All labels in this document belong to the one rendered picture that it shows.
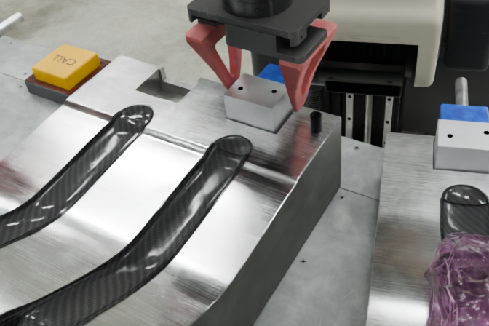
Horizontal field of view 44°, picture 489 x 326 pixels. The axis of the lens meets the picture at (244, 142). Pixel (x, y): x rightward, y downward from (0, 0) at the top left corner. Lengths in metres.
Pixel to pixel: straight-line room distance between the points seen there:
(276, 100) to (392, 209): 0.13
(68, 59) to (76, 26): 1.86
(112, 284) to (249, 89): 0.21
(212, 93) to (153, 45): 1.82
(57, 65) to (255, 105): 0.33
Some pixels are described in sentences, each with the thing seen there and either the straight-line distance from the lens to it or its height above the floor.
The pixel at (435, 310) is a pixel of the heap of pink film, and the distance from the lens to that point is 0.40.
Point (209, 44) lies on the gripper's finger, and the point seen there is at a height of 0.96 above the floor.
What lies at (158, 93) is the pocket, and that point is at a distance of 0.64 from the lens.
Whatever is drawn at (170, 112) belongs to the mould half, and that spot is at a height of 0.89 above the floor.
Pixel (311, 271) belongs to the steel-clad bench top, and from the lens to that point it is 0.54.
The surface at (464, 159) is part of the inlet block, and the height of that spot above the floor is 0.87.
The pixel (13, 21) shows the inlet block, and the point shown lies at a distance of 0.69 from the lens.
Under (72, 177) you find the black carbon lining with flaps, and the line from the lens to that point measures 0.55.
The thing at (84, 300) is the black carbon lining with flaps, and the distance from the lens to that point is 0.43.
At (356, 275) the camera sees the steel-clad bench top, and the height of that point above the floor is 0.80.
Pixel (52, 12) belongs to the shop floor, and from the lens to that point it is 2.81.
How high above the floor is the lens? 1.24
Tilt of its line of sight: 42 degrees down
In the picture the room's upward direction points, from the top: 8 degrees counter-clockwise
